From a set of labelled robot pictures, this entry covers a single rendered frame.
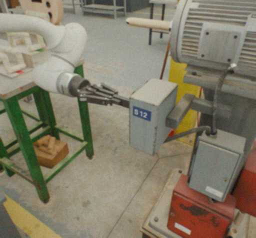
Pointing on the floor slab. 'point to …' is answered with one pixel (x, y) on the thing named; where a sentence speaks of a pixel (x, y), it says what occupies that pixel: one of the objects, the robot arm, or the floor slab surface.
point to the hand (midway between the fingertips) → (122, 101)
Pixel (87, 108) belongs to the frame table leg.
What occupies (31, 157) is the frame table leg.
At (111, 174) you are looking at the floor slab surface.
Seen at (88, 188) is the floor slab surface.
